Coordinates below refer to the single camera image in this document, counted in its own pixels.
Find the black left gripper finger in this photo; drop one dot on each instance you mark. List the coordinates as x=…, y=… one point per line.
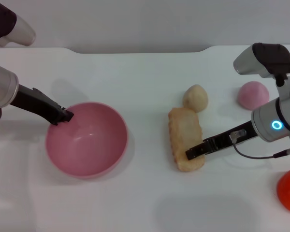
x=65, y=115

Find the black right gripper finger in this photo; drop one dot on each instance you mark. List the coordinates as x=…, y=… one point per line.
x=195, y=151

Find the orange striped long bread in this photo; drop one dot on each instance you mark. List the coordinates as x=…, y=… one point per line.
x=186, y=135

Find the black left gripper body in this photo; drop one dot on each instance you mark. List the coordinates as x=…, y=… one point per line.
x=33, y=101

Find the beige egg-shaped bun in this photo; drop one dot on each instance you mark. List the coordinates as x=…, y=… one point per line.
x=195, y=96

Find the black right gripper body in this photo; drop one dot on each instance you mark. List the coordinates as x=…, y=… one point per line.
x=222, y=142

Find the pink round bun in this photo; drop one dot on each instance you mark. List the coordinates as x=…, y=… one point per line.
x=252, y=95

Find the pink plastic bowl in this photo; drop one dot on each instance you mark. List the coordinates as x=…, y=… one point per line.
x=87, y=145

